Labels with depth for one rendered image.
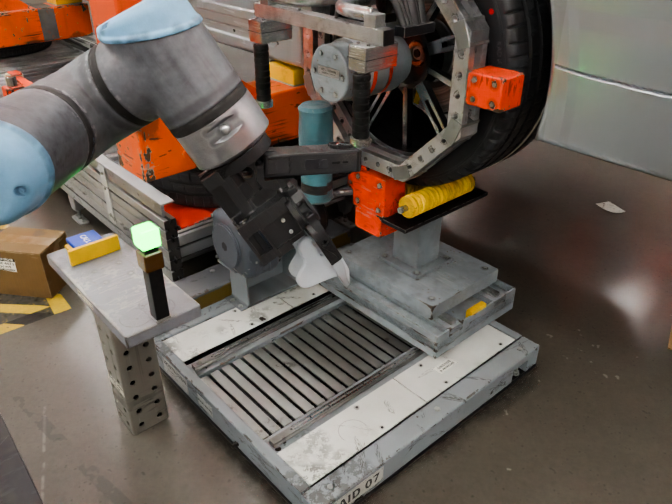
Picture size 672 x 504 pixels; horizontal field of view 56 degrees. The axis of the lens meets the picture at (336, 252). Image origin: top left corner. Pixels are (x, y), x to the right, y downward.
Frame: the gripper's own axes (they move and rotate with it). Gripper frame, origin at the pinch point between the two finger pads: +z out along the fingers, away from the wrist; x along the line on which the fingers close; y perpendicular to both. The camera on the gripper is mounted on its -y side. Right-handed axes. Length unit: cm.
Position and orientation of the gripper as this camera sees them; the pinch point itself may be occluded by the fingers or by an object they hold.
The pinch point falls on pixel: (346, 273)
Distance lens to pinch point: 75.8
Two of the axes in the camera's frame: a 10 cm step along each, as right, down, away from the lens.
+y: -8.1, 5.9, -0.6
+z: 5.1, 7.4, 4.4
